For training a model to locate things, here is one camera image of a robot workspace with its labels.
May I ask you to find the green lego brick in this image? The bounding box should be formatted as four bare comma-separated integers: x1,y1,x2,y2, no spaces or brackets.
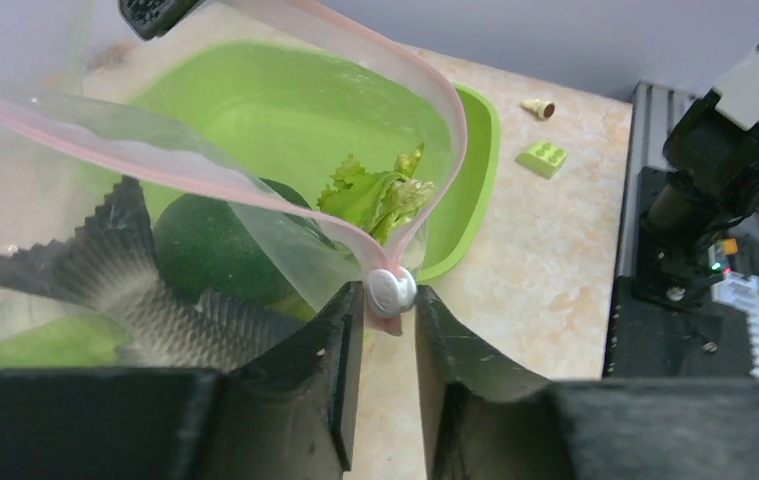
515,141,567,179

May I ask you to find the green plastic bin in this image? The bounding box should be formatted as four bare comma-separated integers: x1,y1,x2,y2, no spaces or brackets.
84,40,502,285

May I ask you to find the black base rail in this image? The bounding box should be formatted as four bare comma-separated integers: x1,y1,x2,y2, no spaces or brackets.
602,81,759,379

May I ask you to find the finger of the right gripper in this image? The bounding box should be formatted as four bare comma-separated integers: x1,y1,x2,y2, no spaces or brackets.
118,0,203,40

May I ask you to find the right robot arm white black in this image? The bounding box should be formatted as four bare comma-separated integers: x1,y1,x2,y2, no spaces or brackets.
111,1,759,319

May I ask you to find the white toy cauliflower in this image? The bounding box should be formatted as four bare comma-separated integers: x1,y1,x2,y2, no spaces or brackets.
0,294,130,369

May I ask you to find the grey toy fish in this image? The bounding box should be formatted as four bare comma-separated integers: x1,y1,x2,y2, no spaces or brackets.
0,176,305,372

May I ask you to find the dark green toy avocado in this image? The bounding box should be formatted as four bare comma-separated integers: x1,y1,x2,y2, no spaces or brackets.
152,178,337,306

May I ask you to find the toy celery stalk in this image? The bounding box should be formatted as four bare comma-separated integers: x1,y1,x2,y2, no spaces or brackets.
316,144,437,244

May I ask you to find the clear zip top bag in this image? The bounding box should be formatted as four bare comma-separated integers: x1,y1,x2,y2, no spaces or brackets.
0,0,470,399

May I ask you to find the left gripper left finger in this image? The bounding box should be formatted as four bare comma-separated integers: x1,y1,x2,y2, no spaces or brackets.
0,282,364,479

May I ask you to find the cream small peg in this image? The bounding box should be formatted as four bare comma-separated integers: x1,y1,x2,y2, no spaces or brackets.
521,98,556,120

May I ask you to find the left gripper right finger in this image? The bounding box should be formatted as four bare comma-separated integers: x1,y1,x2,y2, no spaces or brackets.
415,286,759,479

